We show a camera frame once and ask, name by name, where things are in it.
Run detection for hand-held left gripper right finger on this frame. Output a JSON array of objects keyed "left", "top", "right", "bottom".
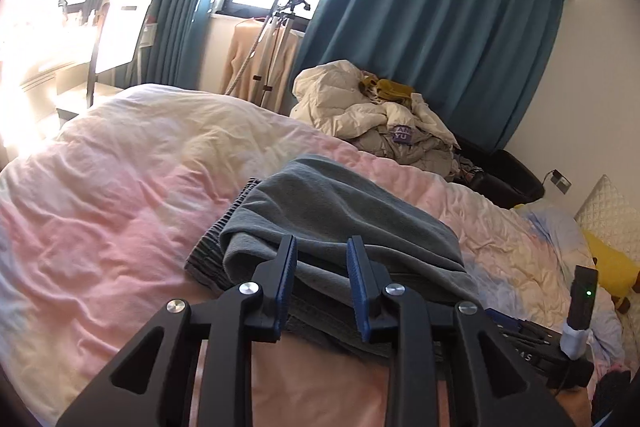
[{"left": 346, "top": 235, "right": 576, "bottom": 427}]

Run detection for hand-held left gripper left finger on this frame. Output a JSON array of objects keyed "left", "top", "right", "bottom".
[{"left": 55, "top": 234, "right": 299, "bottom": 427}]

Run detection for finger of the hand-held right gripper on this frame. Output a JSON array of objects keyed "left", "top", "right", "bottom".
[{"left": 484, "top": 307, "right": 557, "bottom": 349}]

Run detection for grey fleece garment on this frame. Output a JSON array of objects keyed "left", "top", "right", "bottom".
[{"left": 220, "top": 154, "right": 483, "bottom": 308}]

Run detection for blue denim jeans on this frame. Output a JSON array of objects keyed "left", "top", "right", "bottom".
[{"left": 185, "top": 178, "right": 451, "bottom": 360}]

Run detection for person's right forearm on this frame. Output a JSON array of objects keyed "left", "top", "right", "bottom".
[{"left": 590, "top": 369, "right": 636, "bottom": 427}]

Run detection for yellow pillow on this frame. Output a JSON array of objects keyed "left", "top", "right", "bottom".
[{"left": 582, "top": 229, "right": 640, "bottom": 308}]

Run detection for black leather sofa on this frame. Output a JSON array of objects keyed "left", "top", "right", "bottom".
[{"left": 452, "top": 134, "right": 546, "bottom": 208}]

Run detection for quilted cream headboard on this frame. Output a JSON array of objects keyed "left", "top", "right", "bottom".
[{"left": 575, "top": 174, "right": 640, "bottom": 269}]

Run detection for pastel patterned duvet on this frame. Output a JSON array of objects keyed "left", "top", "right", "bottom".
[{"left": 0, "top": 82, "right": 626, "bottom": 427}]

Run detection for cream puffer jacket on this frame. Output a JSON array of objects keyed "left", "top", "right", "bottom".
[{"left": 290, "top": 59, "right": 458, "bottom": 180}]

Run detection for mustard yellow garment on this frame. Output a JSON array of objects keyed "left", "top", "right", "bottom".
[{"left": 360, "top": 76, "right": 417, "bottom": 108}]

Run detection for beige hanging garment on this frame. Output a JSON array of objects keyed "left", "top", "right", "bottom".
[{"left": 222, "top": 18, "right": 302, "bottom": 108}]

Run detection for garment steamer stand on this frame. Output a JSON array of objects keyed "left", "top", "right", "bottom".
[{"left": 227, "top": 0, "right": 314, "bottom": 108}]

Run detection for wide teal curtain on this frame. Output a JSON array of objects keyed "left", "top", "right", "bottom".
[{"left": 290, "top": 0, "right": 568, "bottom": 152}]

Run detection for white chair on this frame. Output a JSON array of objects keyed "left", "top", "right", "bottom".
[{"left": 85, "top": 0, "right": 152, "bottom": 108}]

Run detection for wall outlet with charger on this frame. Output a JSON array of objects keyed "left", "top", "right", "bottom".
[{"left": 547, "top": 169, "right": 572, "bottom": 194}]

